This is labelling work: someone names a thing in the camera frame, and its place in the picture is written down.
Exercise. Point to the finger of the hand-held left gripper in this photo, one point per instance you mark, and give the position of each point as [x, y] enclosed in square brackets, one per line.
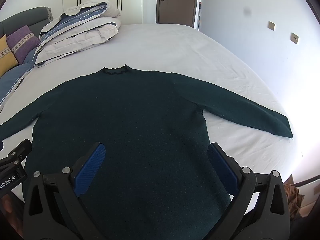
[21, 150]

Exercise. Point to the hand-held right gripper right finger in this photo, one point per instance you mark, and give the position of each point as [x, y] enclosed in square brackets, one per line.
[222, 165]

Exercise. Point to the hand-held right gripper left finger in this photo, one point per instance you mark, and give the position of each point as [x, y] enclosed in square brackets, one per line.
[91, 165]

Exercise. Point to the dark green towel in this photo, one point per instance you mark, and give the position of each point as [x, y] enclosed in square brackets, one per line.
[125, 117]

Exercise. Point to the blue quilt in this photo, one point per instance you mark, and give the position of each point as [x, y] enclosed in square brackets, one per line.
[12, 77]

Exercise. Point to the brown crumpled cloth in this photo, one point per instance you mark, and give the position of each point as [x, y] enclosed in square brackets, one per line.
[292, 197]

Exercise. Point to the yellow patterned pillow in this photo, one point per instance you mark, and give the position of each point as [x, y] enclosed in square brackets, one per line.
[6, 60]

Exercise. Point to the purple patterned pillow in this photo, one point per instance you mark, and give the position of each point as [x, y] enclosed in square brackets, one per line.
[21, 42]

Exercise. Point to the folded beige and blue duvet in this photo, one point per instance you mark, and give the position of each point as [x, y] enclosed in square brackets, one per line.
[82, 35]

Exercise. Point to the bed with white sheet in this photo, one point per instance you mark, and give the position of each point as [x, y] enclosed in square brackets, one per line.
[162, 47]

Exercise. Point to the grey padded headboard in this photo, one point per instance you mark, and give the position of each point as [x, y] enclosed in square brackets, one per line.
[25, 17]

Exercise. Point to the brown door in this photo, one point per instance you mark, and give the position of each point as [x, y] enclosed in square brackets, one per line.
[175, 2]

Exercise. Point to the white wardrobe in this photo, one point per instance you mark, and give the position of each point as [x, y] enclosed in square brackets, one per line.
[132, 0]

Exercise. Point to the beige wall plate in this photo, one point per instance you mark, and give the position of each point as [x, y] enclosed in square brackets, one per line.
[271, 25]
[295, 38]

